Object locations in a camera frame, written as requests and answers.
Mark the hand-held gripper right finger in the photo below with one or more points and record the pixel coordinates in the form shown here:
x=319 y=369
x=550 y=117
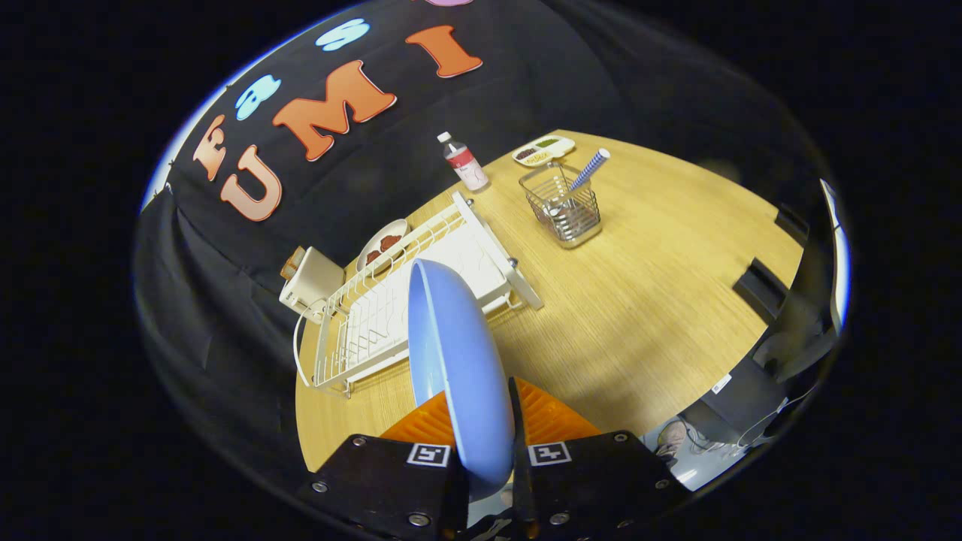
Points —
x=579 y=481

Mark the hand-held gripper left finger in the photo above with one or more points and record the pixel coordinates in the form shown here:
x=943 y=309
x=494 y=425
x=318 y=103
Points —
x=383 y=481

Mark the blue plate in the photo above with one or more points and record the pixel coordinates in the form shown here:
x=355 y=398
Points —
x=458 y=361

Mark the white plate with meat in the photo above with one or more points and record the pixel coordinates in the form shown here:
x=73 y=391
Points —
x=398 y=229

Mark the white divided condiment dish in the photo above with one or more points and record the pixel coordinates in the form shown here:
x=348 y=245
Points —
x=545 y=149

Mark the person's shoe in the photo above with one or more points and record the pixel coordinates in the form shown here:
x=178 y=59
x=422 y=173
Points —
x=671 y=437

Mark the white toaster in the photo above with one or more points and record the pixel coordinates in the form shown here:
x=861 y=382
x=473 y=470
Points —
x=312 y=282

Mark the brown meat piece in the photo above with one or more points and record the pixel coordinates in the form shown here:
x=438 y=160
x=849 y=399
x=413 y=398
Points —
x=390 y=242
x=373 y=256

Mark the toasted bread slice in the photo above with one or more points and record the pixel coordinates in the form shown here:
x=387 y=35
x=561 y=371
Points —
x=288 y=269
x=296 y=256

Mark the black backdrop cloth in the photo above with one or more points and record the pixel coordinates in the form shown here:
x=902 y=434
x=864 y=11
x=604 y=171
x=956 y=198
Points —
x=225 y=285

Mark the black chair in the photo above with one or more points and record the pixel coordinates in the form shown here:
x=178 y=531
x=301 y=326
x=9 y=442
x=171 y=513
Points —
x=759 y=289

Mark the clear bottle red label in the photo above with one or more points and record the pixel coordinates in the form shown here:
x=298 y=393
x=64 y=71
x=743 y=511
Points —
x=467 y=167

